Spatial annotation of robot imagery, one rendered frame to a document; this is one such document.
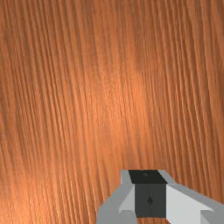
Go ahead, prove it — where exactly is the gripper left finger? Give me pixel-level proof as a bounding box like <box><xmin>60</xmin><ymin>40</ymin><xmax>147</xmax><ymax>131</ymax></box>
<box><xmin>95</xmin><ymin>169</ymin><xmax>151</xmax><ymax>224</ymax></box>

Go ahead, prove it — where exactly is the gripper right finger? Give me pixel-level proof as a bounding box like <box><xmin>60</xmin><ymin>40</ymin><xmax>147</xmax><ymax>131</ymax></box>
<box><xmin>148</xmin><ymin>169</ymin><xmax>224</xmax><ymax>224</ymax></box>

